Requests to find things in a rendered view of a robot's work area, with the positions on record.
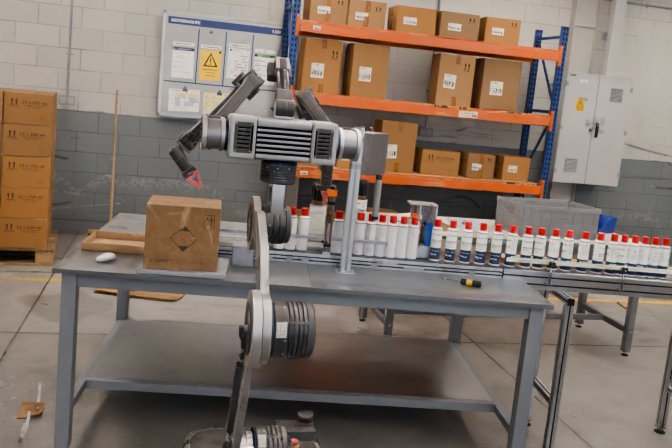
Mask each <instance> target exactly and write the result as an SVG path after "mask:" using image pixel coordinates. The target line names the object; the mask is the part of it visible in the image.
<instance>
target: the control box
mask: <svg viewBox="0 0 672 448"><path fill-rule="evenodd" d="M388 139H389V134H388V133H381V132H368V131H367V132H364V138H363V151H362V161H361V167H360V170H361V171H360V174H361V175H367V176H368V175H378V174H385V166H386V157H387V148H388Z"/></svg>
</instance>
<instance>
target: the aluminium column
mask: <svg viewBox="0 0 672 448"><path fill-rule="evenodd" d="M359 127H360V128H359ZM354 129H358V130H360V132H361V136H362V137H364V132H365V127H364V126H354ZM362 151H363V143H362V147H361V153H360V157H359V159H358V161H357V162H354V161H350V162H351V163H358V165H359V164H361V161H362ZM360 171H361V170H360V169H351V168H350V171H349V181H348V191H347V201H346V210H345V220H344V230H343V240H342V250H341V260H340V271H341V272H350V267H351V257H352V248H353V238H354V229H355V219H356V209H357V200H358V190H359V180H360Z"/></svg>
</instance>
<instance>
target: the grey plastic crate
mask: <svg viewBox="0 0 672 448"><path fill-rule="evenodd" d="M497 201H498V202H497V210H496V217H495V226H496V224H502V225H503V227H502V230H505V231H507V232H510V228H511V225H516V226H518V228H517V234H518V236H519V237H522V238H523V235H524V234H525V232H526V227H527V226H529V227H533V232H532V235H533V236H534V238H536V236H537V235H538V231H539V228H540V227H542V228H546V232H545V236H546V238H547V239H550V237H551V236H553V235H552V234H553V229H560V235H559V237H560V238H561V239H564V238H565V237H566V232H567V230H572V231H574V234H573V239H574V240H580V239H582V235H583V231H587V232H590V236H589V240H590V241H594V240H595V239H596V236H597V230H598V223H599V216H600V214H601V210H600V209H597V208H594V207H590V206H587V205H583V204H580V203H577V202H573V201H569V200H555V199H539V198H523V197H507V196H497Z"/></svg>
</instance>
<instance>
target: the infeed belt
mask: <svg viewBox="0 0 672 448"><path fill-rule="evenodd" d="M232 245H233V243H225V242H219V246H220V247H232ZM269 250H271V251H284V252H297V253H310V254H322V252H323V250H313V249H307V251H297V250H296V248H295V250H293V251H289V250H285V249H283V250H276V249H273V246H269ZM352 257H361V258H374V259H386V260H399V261H412V262H425V263H437V264H450V265H463V266H476V267H488V268H501V269H503V268H502V267H501V266H500V265H499V267H494V266H490V265H489V263H484V265H483V266H480V265H475V264H474V262H469V264H461V263H459V261H454V263H446V262H444V260H440V259H439V262H432V261H429V259H428V258H416V260H408V259H397V258H393V259H390V258H385V257H383V258H378V257H374V256H373V257H366V256H363V255H362V256H355V255H352Z"/></svg>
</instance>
